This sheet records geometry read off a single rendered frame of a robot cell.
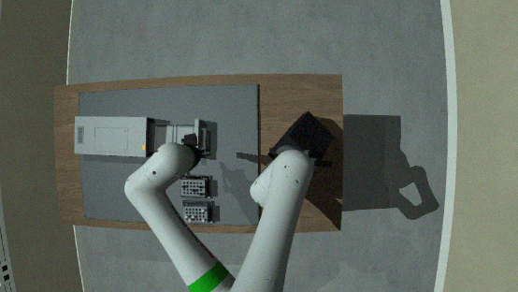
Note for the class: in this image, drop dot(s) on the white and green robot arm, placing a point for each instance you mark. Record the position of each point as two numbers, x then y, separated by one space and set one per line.
280 189

